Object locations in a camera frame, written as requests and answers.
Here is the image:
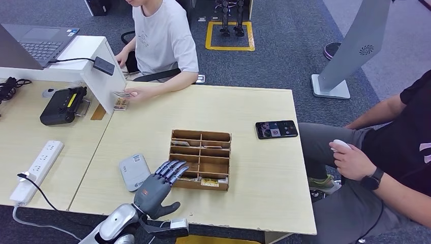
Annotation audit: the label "white desk shelf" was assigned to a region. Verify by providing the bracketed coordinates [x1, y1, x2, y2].
[0, 36, 128, 115]

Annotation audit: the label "yellow floor tape square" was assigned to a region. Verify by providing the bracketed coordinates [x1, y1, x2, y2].
[205, 21, 256, 52]

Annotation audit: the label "person's left hand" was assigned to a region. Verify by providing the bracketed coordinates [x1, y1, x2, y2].
[329, 141, 378, 181]
[125, 86, 153, 104]

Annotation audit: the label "white power strip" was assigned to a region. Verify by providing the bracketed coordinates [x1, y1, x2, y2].
[9, 140, 65, 207]

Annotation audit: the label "dark cabinet with white frame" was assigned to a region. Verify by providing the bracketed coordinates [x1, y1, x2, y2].
[83, 0, 112, 17]

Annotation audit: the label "black hub cable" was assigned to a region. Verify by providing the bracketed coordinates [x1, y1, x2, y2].
[48, 57, 96, 65]

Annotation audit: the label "white handheld remote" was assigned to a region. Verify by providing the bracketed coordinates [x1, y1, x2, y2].
[330, 139, 353, 153]

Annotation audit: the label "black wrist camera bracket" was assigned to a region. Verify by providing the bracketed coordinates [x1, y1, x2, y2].
[138, 215, 172, 237]

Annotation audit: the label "wooden card organizer box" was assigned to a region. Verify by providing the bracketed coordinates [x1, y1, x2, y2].
[168, 129, 232, 192]

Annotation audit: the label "black office chair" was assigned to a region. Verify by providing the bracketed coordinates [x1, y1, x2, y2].
[120, 0, 198, 83]

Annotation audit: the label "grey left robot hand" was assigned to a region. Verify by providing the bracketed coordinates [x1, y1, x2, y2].
[133, 160, 190, 221]

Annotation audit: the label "grey laptop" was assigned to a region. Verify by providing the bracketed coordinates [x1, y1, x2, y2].
[0, 24, 81, 71]

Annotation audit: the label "greenish shoe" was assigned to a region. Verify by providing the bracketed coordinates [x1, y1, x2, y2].
[308, 174, 342, 195]

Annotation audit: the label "grey kiosk stand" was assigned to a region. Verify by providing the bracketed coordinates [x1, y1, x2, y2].
[310, 0, 393, 100]

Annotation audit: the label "black terminal with yellow label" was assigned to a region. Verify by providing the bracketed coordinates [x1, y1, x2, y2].
[40, 86, 92, 127]

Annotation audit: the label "black round object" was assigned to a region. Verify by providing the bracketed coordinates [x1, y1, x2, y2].
[323, 42, 342, 61]

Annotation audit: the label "black wristwatch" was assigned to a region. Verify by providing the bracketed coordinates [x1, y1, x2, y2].
[360, 167, 385, 191]

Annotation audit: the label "black humanoid robot legs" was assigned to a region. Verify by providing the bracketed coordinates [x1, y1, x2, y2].
[215, 0, 246, 38]

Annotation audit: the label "thin black cable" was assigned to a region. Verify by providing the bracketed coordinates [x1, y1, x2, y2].
[357, 201, 385, 244]

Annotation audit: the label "black plug with cable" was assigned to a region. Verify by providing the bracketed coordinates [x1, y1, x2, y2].
[17, 173, 68, 216]

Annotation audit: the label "black cable bundle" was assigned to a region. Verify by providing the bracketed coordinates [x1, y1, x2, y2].
[0, 77, 33, 106]

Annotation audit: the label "smartphone with lit screen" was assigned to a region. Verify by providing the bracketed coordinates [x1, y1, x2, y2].
[255, 120, 299, 140]

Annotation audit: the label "person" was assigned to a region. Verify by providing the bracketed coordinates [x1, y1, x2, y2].
[114, 0, 200, 104]
[299, 70, 431, 244]

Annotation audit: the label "white hanging cable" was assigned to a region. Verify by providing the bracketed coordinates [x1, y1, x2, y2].
[148, 220, 169, 244]

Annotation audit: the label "brown tape patch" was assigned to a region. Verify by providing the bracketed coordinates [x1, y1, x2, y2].
[90, 104, 107, 122]

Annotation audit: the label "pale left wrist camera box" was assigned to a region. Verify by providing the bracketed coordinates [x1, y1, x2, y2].
[169, 218, 190, 238]

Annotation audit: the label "white power strip cable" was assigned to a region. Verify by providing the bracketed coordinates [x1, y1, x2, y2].
[12, 205, 81, 241]

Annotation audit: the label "person's right hand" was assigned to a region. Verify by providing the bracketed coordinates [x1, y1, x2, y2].
[115, 50, 130, 68]

